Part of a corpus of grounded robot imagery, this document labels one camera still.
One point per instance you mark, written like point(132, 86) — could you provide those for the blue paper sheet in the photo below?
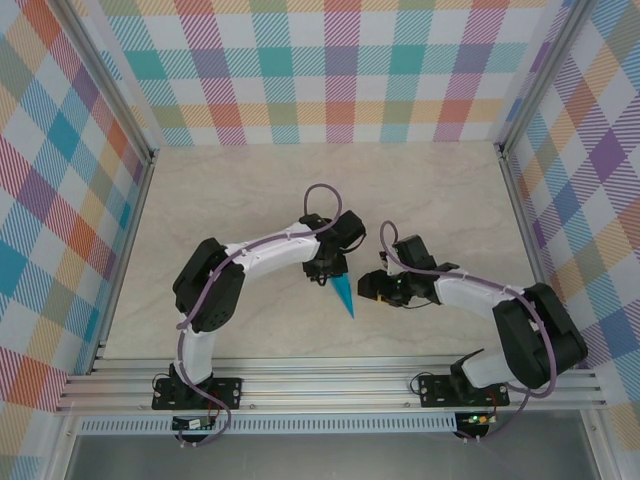
point(344, 295)

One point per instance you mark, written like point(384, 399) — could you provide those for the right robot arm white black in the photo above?
point(470, 295)

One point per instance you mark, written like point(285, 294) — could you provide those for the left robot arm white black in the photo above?
point(270, 252)

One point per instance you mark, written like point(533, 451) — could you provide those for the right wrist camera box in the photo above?
point(415, 254)

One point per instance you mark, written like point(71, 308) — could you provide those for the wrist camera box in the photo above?
point(350, 229)
point(415, 254)

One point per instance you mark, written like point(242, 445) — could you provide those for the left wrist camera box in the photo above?
point(350, 229)

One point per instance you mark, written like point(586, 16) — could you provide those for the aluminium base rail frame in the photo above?
point(325, 387)

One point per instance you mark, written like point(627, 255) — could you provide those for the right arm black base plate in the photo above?
point(435, 395)

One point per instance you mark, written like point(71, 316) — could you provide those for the aluminium side rail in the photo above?
point(522, 225)
point(132, 225)

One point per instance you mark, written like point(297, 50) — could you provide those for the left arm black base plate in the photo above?
point(227, 392)

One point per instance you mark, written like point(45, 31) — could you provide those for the aluminium corner post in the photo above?
point(108, 75)
point(539, 75)

